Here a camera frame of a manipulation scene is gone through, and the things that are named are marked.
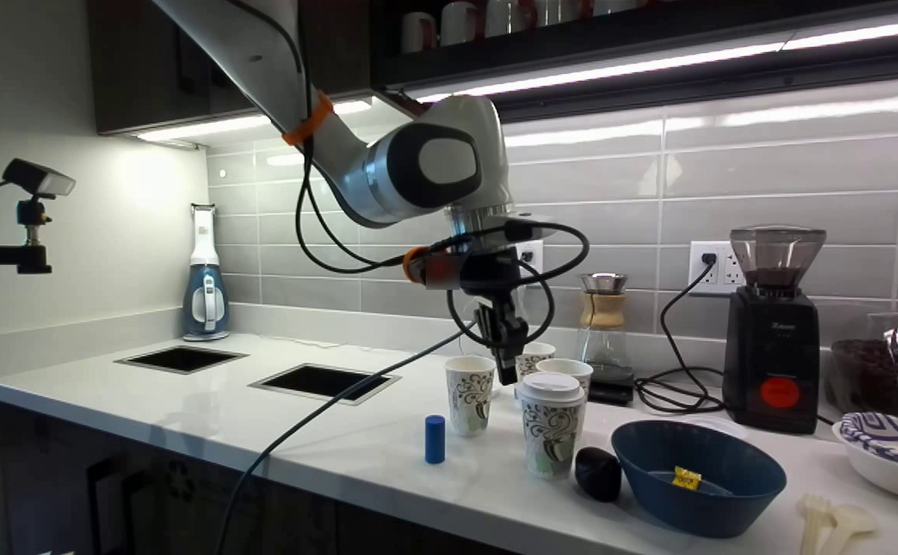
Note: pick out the black coffee scale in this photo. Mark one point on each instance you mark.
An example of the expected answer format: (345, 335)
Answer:
(611, 394)

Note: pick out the dark upper cabinet shelf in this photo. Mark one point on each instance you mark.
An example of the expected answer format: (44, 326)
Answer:
(675, 33)

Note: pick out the cream plastic spoon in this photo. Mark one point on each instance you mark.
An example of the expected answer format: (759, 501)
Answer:
(815, 524)
(856, 522)

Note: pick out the black round object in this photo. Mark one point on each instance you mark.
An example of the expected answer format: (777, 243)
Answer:
(600, 475)

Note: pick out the white mug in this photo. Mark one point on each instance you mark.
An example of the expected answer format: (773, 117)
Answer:
(417, 33)
(461, 24)

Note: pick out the under-cabinet light strip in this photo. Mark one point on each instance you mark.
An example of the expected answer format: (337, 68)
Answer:
(210, 127)
(675, 63)

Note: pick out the patterned paper cup with lid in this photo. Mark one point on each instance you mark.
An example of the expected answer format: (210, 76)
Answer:
(550, 426)

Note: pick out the orange black connector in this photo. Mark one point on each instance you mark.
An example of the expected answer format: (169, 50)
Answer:
(430, 265)

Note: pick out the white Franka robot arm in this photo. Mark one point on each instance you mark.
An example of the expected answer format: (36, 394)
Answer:
(264, 50)

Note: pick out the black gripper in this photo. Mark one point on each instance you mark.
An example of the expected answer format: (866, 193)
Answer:
(488, 280)

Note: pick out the white wall outlet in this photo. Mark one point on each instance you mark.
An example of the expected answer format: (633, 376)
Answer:
(723, 270)
(531, 256)

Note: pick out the yellow stick packet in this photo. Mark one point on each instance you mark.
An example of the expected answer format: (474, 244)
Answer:
(687, 479)

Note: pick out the glass pour-over carafe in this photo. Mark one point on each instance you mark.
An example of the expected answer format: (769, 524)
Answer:
(605, 328)

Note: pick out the blue patterned white bowl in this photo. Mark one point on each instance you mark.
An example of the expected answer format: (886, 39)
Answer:
(895, 452)

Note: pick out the small blue cylinder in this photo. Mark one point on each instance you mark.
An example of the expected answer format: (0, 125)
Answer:
(434, 439)

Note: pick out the black coffee grinder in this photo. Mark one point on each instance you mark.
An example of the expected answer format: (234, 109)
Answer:
(773, 350)

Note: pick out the dark lower cabinet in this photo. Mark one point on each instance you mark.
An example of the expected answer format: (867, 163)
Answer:
(158, 483)

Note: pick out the patterned open paper cup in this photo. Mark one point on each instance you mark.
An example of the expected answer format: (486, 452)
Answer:
(471, 402)
(573, 371)
(534, 356)

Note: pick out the dark glass container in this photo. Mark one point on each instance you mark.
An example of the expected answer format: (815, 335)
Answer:
(866, 375)

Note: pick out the black camera on mount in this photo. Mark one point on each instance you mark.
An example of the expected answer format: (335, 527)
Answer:
(36, 178)

